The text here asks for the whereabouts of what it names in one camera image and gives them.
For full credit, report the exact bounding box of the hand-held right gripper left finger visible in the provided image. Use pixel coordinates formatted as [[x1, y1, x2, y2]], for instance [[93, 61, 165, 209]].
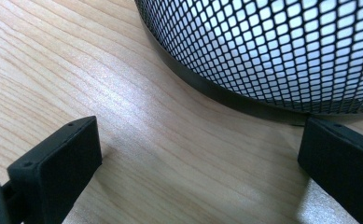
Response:
[[1, 115, 104, 224]]

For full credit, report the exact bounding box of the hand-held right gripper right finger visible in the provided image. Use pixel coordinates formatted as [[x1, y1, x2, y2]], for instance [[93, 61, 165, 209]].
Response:
[[297, 117, 363, 224]]

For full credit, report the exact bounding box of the black metal mesh bin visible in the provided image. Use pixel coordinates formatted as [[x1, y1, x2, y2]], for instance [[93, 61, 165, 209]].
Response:
[[133, 0, 363, 126]]

